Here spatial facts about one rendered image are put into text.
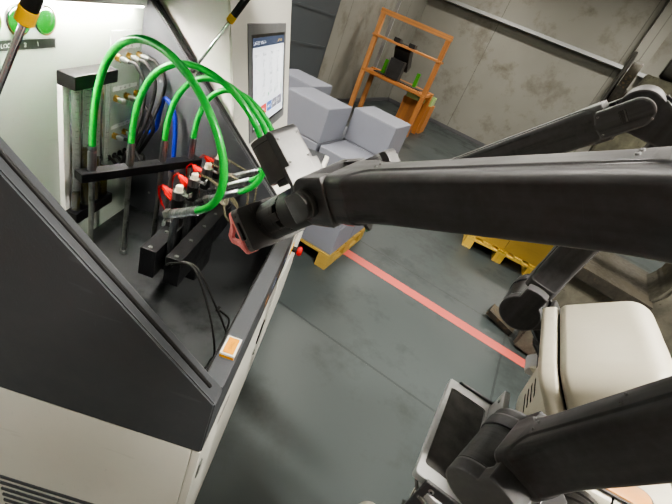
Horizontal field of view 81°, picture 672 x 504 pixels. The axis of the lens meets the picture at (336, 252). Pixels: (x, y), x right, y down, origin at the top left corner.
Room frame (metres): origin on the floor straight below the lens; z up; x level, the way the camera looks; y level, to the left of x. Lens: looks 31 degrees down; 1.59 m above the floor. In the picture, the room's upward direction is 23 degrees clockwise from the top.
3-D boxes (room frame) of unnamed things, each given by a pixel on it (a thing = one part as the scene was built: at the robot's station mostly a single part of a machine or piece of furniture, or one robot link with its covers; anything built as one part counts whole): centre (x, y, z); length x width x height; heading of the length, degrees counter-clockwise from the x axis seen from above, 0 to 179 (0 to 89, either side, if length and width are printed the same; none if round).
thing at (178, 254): (0.87, 0.39, 0.91); 0.34 x 0.10 x 0.15; 5
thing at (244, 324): (0.77, 0.14, 0.87); 0.62 x 0.04 x 0.16; 5
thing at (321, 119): (2.83, 0.44, 0.52); 1.05 x 0.70 x 1.04; 74
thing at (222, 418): (0.76, 0.12, 0.44); 0.65 x 0.02 x 0.68; 5
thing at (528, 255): (4.27, -1.65, 0.21); 1.21 x 0.87 x 0.43; 164
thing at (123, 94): (0.96, 0.66, 1.20); 0.13 x 0.03 x 0.31; 5
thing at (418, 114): (8.07, 0.10, 0.86); 1.34 x 1.23 x 1.73; 72
